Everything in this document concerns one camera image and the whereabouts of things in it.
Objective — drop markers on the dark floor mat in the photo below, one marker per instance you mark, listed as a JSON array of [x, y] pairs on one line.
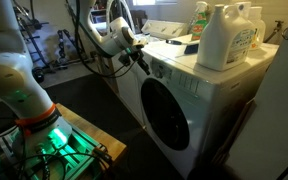
[[90, 96]]

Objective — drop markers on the white front-load washing machine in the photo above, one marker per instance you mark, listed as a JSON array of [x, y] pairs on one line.
[[200, 110]]

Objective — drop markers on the metal wall faucet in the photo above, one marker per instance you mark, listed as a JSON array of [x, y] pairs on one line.
[[274, 30]]

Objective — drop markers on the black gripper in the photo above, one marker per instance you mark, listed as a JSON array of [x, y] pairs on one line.
[[129, 56]]

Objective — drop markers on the large white detergent jug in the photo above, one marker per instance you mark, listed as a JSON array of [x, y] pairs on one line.
[[224, 40]]

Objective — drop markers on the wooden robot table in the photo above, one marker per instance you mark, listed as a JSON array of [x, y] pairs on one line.
[[94, 133]]

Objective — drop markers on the white top-load dryer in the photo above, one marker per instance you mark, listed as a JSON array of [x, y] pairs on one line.
[[165, 29]]

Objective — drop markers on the black exercise rack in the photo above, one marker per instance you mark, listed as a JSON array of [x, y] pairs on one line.
[[34, 36]]

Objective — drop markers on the blue scrub brush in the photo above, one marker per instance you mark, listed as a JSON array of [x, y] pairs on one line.
[[189, 48]]

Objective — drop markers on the small white bottle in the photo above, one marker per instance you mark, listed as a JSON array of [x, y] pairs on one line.
[[258, 30]]

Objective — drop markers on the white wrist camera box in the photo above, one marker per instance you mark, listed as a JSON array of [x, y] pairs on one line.
[[140, 40]]

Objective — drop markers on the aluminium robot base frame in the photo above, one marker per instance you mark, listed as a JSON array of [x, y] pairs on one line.
[[70, 156]]

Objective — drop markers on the silver washer control knob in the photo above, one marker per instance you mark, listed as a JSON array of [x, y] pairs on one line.
[[157, 71]]

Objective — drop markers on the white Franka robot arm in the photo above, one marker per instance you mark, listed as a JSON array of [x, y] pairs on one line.
[[10, 76]]

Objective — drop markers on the green spray bottle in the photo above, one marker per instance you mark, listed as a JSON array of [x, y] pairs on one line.
[[199, 25]]

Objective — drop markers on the dark round washer door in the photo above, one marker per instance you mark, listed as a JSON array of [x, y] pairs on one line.
[[164, 113]]

